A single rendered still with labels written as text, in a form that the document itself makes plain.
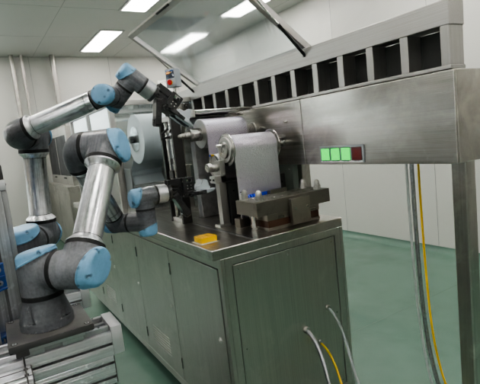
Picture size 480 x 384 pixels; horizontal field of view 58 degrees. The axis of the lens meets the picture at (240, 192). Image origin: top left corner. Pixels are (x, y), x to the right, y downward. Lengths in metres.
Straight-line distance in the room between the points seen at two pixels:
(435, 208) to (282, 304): 2.89
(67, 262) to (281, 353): 1.00
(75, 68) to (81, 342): 6.35
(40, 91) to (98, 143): 5.91
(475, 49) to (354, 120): 2.52
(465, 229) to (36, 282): 1.44
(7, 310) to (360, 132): 1.41
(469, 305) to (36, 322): 1.48
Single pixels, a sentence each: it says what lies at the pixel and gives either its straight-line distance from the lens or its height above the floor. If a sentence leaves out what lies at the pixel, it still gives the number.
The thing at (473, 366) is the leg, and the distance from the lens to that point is 1.97.
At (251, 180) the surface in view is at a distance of 1.98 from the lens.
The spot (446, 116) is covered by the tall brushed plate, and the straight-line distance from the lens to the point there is 1.57.
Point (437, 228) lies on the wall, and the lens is 4.55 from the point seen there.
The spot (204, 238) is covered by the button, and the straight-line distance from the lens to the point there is 1.74.
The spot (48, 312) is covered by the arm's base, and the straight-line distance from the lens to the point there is 1.40.
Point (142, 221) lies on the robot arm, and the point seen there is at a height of 1.02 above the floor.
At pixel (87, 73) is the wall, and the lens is 7.54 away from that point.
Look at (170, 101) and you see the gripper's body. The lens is 1.85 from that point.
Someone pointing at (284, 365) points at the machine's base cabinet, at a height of 0.35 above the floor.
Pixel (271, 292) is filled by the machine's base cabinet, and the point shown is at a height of 0.67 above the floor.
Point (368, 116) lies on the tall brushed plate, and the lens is 1.76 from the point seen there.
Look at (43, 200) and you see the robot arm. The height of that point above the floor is 1.13.
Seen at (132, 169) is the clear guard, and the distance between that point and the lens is 2.83.
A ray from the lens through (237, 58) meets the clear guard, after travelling 2.41.
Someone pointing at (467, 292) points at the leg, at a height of 0.64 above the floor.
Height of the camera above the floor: 1.31
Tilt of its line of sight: 7 degrees down
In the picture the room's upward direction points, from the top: 6 degrees counter-clockwise
